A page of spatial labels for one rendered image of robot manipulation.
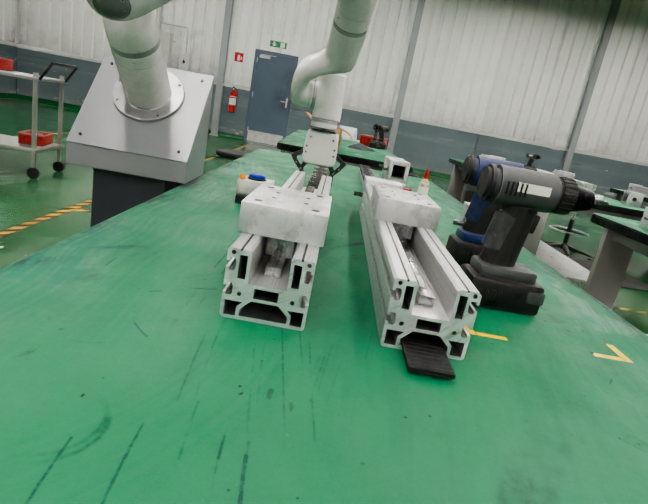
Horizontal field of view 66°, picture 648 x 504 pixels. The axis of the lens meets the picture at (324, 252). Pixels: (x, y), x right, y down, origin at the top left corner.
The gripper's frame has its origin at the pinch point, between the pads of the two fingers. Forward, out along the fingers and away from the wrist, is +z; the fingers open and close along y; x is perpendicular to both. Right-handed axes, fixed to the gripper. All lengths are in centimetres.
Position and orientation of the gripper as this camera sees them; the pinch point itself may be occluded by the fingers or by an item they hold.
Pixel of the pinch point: (314, 181)
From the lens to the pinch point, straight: 153.0
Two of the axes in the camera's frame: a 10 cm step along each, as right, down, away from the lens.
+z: -1.8, 9.5, 2.7
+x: -0.4, 2.6, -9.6
